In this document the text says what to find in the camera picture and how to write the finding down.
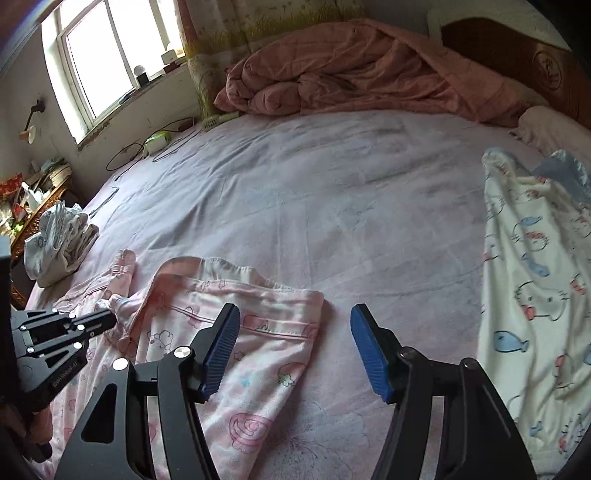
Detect light blue cloth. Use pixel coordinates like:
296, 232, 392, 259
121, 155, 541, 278
533, 150, 591, 204

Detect brown wooden headboard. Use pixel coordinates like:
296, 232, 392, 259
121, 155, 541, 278
427, 7, 591, 134

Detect white hand fan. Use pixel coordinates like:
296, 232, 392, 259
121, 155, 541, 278
202, 112, 241, 132

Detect folded white printed clothes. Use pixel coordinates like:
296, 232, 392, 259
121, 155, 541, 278
24, 200, 100, 288

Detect red box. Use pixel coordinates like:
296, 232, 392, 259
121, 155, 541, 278
0, 173, 26, 195

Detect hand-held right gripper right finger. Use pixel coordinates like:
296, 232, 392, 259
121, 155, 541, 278
350, 303, 539, 480

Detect bed with pink sheet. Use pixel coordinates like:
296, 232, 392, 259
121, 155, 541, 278
25, 108, 591, 480

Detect stack of books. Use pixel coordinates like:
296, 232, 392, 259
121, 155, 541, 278
32, 157, 72, 190

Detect pink duvet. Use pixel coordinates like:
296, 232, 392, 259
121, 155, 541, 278
215, 19, 550, 127

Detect white cat print blanket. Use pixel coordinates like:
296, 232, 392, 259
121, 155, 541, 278
478, 148, 591, 476

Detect white framed window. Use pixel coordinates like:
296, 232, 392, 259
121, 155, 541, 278
39, 0, 185, 139

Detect wall lamp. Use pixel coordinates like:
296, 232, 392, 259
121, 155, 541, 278
18, 99, 47, 143

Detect black cable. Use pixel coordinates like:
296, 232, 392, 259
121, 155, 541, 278
105, 117, 199, 172

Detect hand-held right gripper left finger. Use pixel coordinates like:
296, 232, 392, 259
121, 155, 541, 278
54, 302, 242, 480

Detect green tissue box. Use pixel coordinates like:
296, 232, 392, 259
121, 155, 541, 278
143, 130, 171, 158

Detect pink printed pants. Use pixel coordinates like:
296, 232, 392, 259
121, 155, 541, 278
28, 249, 326, 480

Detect carved wooden desk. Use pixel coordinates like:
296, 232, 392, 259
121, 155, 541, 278
0, 178, 77, 310

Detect pink pillow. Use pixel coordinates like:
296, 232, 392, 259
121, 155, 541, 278
510, 106, 591, 160

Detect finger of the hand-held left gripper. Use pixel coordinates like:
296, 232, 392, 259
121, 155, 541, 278
17, 334, 96, 371
10, 308, 116, 346

